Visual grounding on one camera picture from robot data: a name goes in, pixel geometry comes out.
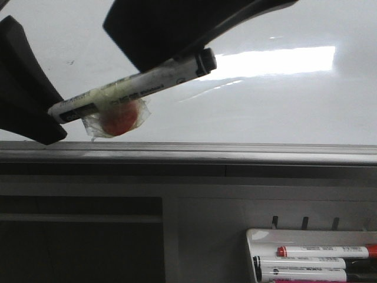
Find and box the red round magnet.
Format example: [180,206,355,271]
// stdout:
[82,98,151,139]

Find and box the black capped marker upper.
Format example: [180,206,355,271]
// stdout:
[253,256,376,269]

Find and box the pink marker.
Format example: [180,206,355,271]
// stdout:
[270,280,376,283]

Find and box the white marker tray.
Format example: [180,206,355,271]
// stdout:
[246,228,376,282]

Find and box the black capped marker lower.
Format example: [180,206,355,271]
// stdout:
[254,266,377,283]

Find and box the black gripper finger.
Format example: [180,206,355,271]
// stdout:
[1,15,67,145]
[102,0,294,73]

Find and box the white black whiteboard marker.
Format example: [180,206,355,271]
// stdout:
[48,48,217,124]

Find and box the grey whiteboard frame ledge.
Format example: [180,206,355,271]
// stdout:
[1,141,376,178]

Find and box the red capped marker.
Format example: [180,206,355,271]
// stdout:
[277,244,376,259]

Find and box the black capped marker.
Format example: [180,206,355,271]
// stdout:
[254,266,377,283]
[253,256,376,269]

